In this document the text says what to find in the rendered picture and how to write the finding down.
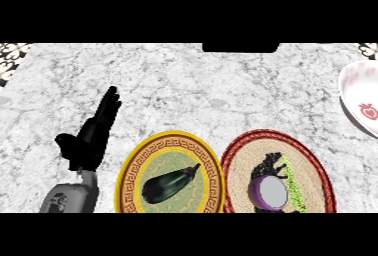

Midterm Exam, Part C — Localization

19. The white bowl with strawberry print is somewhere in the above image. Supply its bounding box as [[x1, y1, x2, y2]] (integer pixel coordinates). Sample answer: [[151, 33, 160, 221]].
[[337, 59, 378, 140]]

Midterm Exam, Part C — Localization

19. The purple rimmed can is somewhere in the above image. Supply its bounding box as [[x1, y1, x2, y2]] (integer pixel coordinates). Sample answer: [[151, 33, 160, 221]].
[[247, 152, 309, 214]]

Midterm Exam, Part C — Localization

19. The black appliance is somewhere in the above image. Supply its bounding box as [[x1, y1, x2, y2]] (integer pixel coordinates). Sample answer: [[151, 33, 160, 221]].
[[201, 43, 282, 54]]

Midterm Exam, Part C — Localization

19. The dark green squash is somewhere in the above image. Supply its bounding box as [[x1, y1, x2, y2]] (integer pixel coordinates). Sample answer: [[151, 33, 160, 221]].
[[141, 162, 203, 205]]

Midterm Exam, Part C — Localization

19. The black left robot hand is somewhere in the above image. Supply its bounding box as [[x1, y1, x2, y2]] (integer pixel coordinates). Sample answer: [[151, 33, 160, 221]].
[[54, 85, 124, 173]]

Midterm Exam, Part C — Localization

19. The red rimmed woven placemat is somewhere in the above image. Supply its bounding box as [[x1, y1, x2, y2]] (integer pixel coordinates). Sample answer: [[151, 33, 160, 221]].
[[220, 128, 339, 214]]

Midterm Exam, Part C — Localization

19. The yellow rimmed round placemat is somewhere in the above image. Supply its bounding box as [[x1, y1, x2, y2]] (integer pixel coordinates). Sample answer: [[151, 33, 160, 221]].
[[114, 130, 228, 214]]

